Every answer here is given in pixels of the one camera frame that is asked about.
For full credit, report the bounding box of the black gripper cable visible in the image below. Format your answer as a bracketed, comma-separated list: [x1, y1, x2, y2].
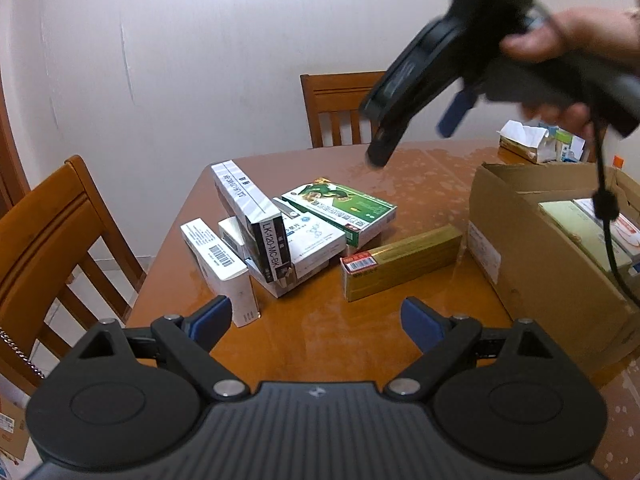
[529, 4, 640, 306]

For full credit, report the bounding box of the white barcode box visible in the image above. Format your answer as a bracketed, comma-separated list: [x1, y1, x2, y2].
[180, 218, 260, 327]

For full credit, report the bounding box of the tissue pack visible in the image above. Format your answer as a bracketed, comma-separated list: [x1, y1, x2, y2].
[498, 120, 556, 165]

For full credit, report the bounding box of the green white medicine box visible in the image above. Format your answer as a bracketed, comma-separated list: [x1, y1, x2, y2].
[281, 178, 397, 255]

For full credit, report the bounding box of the person's right hand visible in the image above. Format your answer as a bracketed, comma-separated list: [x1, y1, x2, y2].
[500, 8, 639, 141]

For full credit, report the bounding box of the wooden chair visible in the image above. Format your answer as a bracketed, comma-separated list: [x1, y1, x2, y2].
[299, 72, 384, 148]
[1, 155, 146, 394]

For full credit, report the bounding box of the wooden chair left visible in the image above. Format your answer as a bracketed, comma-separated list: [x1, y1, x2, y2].
[1, 155, 146, 394]

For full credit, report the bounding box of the small white box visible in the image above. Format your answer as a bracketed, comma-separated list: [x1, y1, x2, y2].
[218, 217, 250, 260]

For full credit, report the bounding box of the small green lid bottle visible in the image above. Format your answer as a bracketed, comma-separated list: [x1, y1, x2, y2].
[554, 128, 574, 162]

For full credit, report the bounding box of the light green box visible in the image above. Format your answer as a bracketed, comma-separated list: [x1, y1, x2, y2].
[538, 200, 639, 276]

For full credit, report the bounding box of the white red medicine box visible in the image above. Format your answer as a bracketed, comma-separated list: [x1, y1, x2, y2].
[574, 198, 640, 262]

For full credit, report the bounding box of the white flat medicine box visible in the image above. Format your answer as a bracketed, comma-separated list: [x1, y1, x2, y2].
[245, 197, 346, 298]

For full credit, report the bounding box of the gold long box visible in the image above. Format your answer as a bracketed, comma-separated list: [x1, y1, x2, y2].
[341, 224, 462, 302]

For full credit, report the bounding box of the wooden chair far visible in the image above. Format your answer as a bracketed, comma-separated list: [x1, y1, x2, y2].
[299, 72, 384, 148]

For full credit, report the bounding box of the brown cardboard box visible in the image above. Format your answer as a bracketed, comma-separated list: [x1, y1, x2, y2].
[468, 162, 639, 372]

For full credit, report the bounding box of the tall white black box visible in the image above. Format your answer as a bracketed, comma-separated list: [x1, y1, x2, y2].
[210, 160, 292, 283]

